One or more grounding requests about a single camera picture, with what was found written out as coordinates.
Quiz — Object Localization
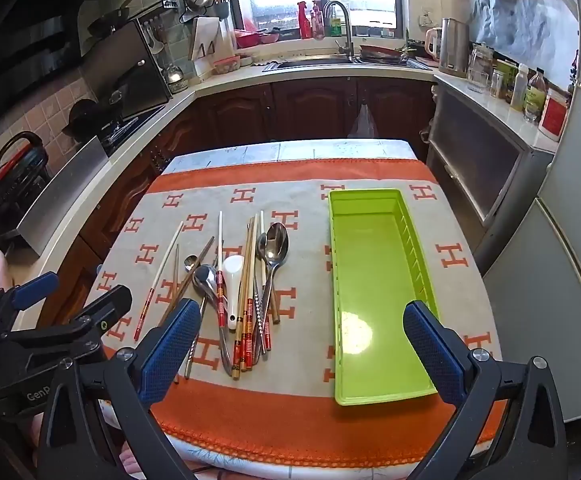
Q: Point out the white ceramic spoon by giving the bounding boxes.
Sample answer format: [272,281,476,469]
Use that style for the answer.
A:
[222,255,245,331]

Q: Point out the white jug kettle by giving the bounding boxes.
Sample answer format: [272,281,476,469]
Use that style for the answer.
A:
[425,27,444,61]

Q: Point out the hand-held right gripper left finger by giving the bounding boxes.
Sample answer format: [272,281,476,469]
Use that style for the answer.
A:
[35,298,201,480]

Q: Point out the glass pot lid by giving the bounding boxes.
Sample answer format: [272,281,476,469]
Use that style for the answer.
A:
[163,62,188,93]

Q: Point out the green plastic tray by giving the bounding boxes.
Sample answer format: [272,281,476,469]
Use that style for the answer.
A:
[327,188,442,407]

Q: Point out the white ladle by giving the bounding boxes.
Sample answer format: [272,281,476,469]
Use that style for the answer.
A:
[143,20,166,56]

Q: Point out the orange grey printed blanket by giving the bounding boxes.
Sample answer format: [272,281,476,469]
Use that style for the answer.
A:
[83,157,504,466]

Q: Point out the red plastic bowl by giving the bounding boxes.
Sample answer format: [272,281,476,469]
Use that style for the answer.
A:
[234,27,281,50]

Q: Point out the gas stove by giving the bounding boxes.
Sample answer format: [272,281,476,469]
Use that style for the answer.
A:
[98,105,168,153]

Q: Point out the steel faucet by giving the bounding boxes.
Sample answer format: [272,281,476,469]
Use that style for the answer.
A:
[323,0,356,58]

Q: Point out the white plastic bottle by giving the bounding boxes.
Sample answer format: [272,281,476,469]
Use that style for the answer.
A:
[511,63,530,112]

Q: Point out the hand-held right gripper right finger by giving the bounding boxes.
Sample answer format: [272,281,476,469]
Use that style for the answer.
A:
[401,300,569,480]

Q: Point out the dark red-rimmed pan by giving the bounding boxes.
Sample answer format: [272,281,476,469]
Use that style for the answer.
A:
[359,44,409,63]

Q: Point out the steel electric kettle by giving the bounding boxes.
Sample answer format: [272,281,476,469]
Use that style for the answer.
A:
[438,17,471,78]

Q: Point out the glass pitcher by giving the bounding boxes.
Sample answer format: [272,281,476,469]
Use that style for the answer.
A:
[468,42,494,93]

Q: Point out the clear plastic sheet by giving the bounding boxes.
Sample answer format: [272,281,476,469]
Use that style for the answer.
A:
[471,0,579,91]

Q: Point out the brown kitchen cabinets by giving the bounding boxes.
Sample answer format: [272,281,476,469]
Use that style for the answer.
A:
[35,77,439,331]

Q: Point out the grey glass-door cabinet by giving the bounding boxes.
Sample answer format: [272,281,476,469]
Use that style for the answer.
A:
[425,76,556,261]

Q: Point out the grey refrigerator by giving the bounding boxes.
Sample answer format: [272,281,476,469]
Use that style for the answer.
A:
[481,7,581,423]

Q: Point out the black glass splash panel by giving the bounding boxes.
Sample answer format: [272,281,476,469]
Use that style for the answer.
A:
[90,20,174,126]

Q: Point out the white plastic bag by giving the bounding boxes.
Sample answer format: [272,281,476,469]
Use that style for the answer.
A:
[348,102,379,138]

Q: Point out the white cutting board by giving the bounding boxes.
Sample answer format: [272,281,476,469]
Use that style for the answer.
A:
[189,16,221,63]

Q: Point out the black frying pan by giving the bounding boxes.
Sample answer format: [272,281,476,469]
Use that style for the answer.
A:
[88,0,138,38]

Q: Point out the medium metal spoon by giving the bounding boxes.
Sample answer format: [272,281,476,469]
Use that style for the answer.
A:
[255,232,280,323]

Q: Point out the red spray bottle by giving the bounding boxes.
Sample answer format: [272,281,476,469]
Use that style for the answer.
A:
[297,1,314,40]

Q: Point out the white kitchen countertop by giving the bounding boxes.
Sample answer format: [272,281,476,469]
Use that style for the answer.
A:
[8,57,559,333]

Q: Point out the black range hood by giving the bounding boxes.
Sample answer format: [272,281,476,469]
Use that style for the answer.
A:
[0,0,146,126]

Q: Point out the stainless steel splash panel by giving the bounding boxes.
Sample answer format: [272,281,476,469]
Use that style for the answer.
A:
[15,135,111,256]

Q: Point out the green box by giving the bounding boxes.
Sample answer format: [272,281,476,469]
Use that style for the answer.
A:
[495,59,519,103]

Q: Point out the large metal spoon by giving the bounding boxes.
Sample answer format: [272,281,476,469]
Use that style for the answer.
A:
[253,221,291,366]

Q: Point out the small long-handled metal spoon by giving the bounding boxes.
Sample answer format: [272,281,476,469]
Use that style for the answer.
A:
[183,255,234,378]

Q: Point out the black pot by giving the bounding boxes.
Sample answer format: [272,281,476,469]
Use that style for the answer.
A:
[68,99,101,136]

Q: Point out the white tub red label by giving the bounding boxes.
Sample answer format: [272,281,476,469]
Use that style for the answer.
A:
[539,87,571,142]

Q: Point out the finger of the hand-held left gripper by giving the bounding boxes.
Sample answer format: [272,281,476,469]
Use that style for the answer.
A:
[0,271,60,321]
[0,284,134,357]

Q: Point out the pink soap bottle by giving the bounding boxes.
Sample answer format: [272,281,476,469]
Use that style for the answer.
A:
[311,1,325,41]

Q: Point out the steel sink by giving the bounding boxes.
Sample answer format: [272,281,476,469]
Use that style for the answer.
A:
[263,55,434,72]

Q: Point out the clear bottle green label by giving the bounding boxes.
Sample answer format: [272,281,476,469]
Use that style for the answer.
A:
[523,68,547,122]

